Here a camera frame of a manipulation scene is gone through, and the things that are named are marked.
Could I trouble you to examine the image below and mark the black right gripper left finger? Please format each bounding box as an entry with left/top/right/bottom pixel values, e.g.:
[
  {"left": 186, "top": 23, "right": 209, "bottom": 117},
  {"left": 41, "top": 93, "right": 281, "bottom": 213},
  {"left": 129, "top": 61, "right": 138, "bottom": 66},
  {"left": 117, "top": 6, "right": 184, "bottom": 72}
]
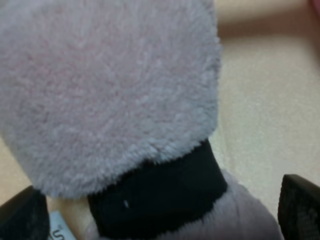
[{"left": 0, "top": 186, "right": 50, "bottom": 240}]

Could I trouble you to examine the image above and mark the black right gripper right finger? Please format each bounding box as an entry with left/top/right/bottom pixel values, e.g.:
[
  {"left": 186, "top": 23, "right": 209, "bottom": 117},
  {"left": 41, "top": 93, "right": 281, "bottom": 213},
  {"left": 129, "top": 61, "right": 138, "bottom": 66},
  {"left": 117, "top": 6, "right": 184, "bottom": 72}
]
[{"left": 277, "top": 174, "right": 320, "bottom": 240}]

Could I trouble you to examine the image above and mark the pink towel black band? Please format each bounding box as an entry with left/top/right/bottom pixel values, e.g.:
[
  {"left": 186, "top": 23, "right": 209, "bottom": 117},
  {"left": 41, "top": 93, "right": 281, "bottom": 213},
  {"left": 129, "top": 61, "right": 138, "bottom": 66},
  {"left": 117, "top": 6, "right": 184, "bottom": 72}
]
[{"left": 0, "top": 0, "right": 283, "bottom": 240}]

